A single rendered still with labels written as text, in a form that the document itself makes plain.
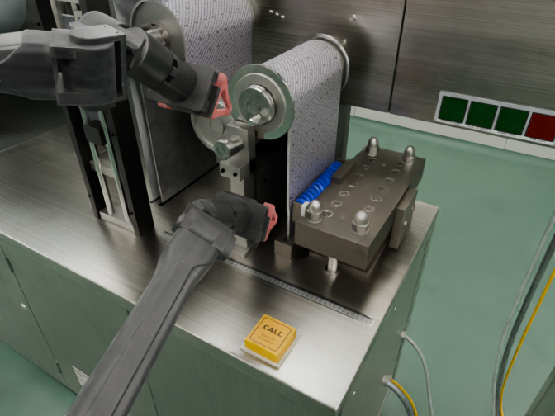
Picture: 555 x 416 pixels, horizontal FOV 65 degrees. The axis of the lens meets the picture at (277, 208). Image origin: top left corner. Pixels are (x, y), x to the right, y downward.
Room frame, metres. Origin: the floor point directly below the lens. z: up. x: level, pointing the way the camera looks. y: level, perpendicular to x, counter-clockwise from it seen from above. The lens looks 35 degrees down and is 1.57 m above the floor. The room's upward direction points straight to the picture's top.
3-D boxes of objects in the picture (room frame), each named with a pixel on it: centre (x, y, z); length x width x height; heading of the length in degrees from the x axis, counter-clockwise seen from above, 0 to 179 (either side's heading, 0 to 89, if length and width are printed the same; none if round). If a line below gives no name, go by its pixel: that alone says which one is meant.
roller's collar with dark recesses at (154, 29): (0.91, 0.26, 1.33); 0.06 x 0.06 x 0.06; 59
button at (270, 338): (0.52, 0.01, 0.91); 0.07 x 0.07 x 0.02; 59
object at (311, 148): (0.87, -0.08, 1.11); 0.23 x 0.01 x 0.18; 149
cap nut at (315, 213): (0.73, -0.08, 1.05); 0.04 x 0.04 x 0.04
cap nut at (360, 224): (0.69, -0.16, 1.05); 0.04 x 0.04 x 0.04
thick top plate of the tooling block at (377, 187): (0.85, -0.21, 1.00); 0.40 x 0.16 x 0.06; 149
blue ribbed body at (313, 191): (0.86, -0.10, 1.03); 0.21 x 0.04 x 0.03; 149
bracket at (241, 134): (0.78, 0.08, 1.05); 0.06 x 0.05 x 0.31; 149
